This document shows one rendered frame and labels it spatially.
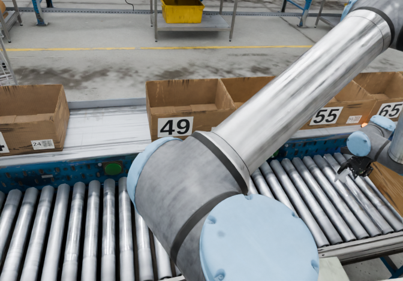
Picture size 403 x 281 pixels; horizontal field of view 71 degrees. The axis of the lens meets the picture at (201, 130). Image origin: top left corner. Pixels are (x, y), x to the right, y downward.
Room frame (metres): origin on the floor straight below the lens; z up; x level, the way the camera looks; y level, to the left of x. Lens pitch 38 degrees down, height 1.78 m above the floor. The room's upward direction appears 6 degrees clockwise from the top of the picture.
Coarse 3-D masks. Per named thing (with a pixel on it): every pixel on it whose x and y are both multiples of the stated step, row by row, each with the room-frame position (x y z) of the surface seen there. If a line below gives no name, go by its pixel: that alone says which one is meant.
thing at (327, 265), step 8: (320, 264) 0.56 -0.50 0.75; (328, 264) 0.56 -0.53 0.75; (336, 264) 0.56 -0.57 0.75; (320, 272) 0.53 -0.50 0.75; (328, 272) 0.53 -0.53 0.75; (336, 272) 0.53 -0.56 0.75; (344, 272) 0.54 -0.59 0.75; (320, 280) 0.50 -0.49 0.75; (328, 280) 0.50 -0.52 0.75; (336, 280) 0.50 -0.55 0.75; (344, 280) 0.51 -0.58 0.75
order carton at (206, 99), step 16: (160, 80) 1.28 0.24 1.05; (176, 80) 1.31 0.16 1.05; (192, 80) 1.33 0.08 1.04; (208, 80) 1.36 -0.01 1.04; (160, 96) 1.28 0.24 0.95; (176, 96) 1.31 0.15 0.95; (192, 96) 1.33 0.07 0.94; (208, 96) 1.36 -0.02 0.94; (224, 96) 1.25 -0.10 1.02; (160, 112) 1.23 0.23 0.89; (176, 112) 1.02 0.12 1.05; (192, 112) 1.04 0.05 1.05; (208, 112) 1.06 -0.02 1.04; (224, 112) 1.08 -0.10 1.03; (192, 128) 1.04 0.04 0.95; (208, 128) 1.06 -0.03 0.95
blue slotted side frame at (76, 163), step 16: (288, 144) 1.17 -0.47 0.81; (320, 144) 1.23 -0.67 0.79; (336, 144) 1.26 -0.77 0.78; (80, 160) 0.83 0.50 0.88; (96, 160) 0.85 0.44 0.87; (112, 160) 0.87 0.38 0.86; (128, 160) 0.92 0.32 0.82; (0, 176) 0.76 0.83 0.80; (16, 176) 0.78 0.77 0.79; (32, 176) 0.80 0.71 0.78; (48, 176) 0.82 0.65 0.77; (64, 176) 0.84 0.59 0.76; (80, 176) 0.86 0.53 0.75; (96, 176) 0.88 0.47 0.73; (112, 176) 0.90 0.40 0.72
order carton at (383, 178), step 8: (376, 168) 1.05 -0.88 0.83; (384, 168) 1.01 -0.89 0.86; (376, 176) 1.02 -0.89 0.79; (384, 176) 0.99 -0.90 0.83; (392, 176) 0.96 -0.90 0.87; (400, 176) 0.93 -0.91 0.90; (376, 184) 1.00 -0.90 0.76; (384, 184) 0.97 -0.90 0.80; (392, 184) 0.94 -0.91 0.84; (400, 184) 0.91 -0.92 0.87; (384, 192) 0.95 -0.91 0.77; (392, 192) 0.92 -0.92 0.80; (400, 192) 0.89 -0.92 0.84; (392, 200) 0.90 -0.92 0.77; (400, 200) 0.87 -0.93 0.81; (400, 208) 0.85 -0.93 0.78
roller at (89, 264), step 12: (96, 180) 0.84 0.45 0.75; (96, 192) 0.77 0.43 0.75; (96, 204) 0.71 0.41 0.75; (96, 216) 0.66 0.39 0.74; (96, 228) 0.61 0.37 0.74; (84, 240) 0.56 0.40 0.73; (96, 240) 0.56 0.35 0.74; (84, 252) 0.51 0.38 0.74; (96, 252) 0.52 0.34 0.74; (84, 264) 0.46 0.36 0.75; (96, 264) 0.47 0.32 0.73; (84, 276) 0.42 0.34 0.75; (96, 276) 0.44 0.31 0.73
